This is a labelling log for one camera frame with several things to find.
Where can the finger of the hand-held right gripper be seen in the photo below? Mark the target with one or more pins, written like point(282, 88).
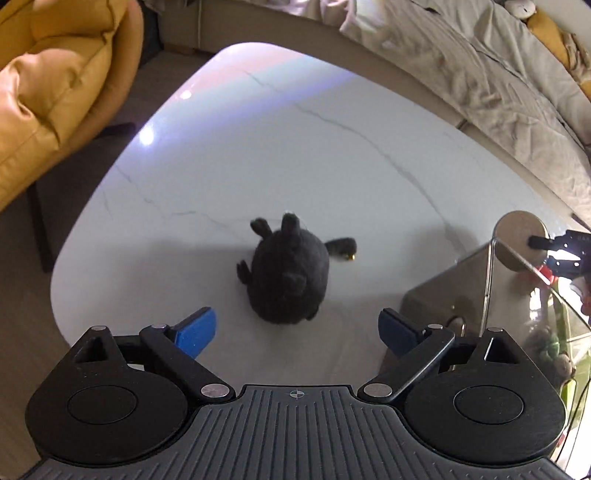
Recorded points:
point(540, 242)

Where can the cream sofa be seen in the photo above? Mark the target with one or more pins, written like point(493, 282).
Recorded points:
point(277, 23)

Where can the yellow leather armchair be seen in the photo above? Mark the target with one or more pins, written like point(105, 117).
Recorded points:
point(55, 83)

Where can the white plush toy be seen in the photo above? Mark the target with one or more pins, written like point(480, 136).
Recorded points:
point(517, 7)

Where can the dark transparent storage box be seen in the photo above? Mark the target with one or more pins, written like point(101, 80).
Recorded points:
point(434, 295)

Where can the black plush toy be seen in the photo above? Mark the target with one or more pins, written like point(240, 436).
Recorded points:
point(286, 272)

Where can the green plush toy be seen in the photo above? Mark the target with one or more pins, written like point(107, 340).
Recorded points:
point(549, 348)

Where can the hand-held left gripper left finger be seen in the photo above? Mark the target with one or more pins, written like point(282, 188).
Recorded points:
point(198, 330)

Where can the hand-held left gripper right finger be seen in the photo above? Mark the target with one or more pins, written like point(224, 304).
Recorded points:
point(397, 332)

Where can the round wooden coaster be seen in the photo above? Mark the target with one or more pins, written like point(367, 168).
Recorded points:
point(515, 235)

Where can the beige sofa cover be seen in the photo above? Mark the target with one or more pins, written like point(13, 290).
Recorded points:
point(485, 92)

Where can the white marble desktop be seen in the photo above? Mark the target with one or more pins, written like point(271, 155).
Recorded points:
point(277, 152)

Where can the yellow plush toy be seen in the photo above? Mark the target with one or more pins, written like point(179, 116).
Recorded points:
point(549, 34)

